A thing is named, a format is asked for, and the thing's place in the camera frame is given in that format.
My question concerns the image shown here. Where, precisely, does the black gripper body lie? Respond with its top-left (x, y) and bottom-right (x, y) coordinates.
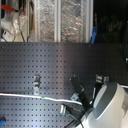
top-left (78, 91), bottom-right (92, 111)

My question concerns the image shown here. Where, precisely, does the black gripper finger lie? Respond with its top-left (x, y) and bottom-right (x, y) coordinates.
top-left (71, 77), bottom-right (82, 93)

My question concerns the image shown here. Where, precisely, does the white cable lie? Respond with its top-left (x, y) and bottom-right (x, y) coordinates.
top-left (0, 92), bottom-right (83, 106)

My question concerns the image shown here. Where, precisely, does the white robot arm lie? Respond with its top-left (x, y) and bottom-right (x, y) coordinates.
top-left (71, 77), bottom-right (128, 128)

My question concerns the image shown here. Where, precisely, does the black perforated pegboard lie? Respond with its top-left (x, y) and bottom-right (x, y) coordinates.
top-left (0, 43), bottom-right (128, 128)

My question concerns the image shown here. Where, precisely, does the clear plastic sheet panel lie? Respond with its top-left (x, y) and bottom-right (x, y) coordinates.
top-left (34, 0), bottom-right (90, 43)

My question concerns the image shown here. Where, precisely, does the blue object bottom left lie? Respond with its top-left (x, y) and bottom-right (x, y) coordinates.
top-left (0, 117), bottom-right (6, 127)

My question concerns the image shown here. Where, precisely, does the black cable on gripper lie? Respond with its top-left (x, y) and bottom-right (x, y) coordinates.
top-left (68, 111), bottom-right (87, 128)

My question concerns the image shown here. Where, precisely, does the metal cable clip right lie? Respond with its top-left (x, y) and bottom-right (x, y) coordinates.
top-left (96, 75), bottom-right (109, 85)

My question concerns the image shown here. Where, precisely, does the metal cable clip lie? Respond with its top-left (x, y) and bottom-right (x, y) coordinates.
top-left (33, 75), bottom-right (40, 95)
top-left (60, 104), bottom-right (70, 116)
top-left (96, 75), bottom-right (109, 85)

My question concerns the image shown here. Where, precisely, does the metal cable clip lower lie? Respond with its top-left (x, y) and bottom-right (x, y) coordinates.
top-left (60, 104), bottom-right (70, 116)

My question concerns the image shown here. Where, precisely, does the metal cable clip left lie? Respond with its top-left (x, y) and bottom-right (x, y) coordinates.
top-left (33, 75), bottom-right (40, 95)

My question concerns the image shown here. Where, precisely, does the blue clamp handle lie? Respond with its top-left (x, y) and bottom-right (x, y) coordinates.
top-left (91, 26), bottom-right (98, 44)

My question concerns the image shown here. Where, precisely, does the red handled tool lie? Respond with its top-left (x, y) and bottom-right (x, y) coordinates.
top-left (1, 4), bottom-right (25, 15)

